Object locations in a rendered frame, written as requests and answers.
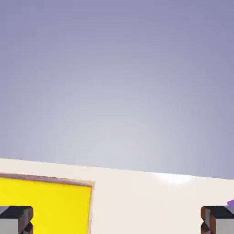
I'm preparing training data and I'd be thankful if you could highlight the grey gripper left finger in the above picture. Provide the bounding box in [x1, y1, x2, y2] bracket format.
[0, 205, 34, 234]

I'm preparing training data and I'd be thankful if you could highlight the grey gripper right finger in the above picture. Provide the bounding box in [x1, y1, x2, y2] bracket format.
[200, 205, 234, 234]

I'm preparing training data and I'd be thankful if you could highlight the large yellow box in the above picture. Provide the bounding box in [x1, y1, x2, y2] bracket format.
[0, 173, 96, 234]

